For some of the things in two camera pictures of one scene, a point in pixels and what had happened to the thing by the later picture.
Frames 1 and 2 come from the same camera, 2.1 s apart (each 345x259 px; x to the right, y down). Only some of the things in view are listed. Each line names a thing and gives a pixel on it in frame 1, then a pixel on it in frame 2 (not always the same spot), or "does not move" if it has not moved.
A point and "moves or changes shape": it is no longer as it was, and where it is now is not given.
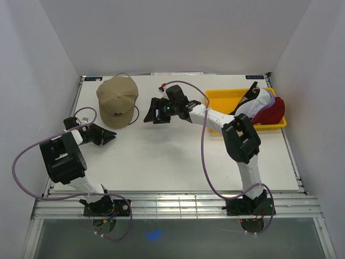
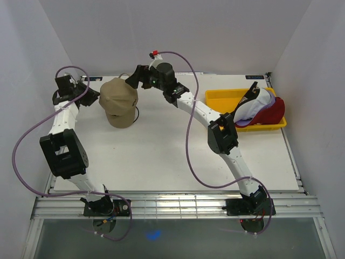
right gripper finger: [151, 115] → [142, 74]
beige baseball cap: [117, 97] moves or changes shape
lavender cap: [271, 102] does not move
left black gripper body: [92, 134] → [77, 89]
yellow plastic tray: [225, 100] does not move
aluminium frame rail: [71, 206] does not move
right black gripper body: [166, 110] → [154, 81]
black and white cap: [253, 102] does not move
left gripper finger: [105, 131] → [90, 96]
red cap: [272, 114] does not move
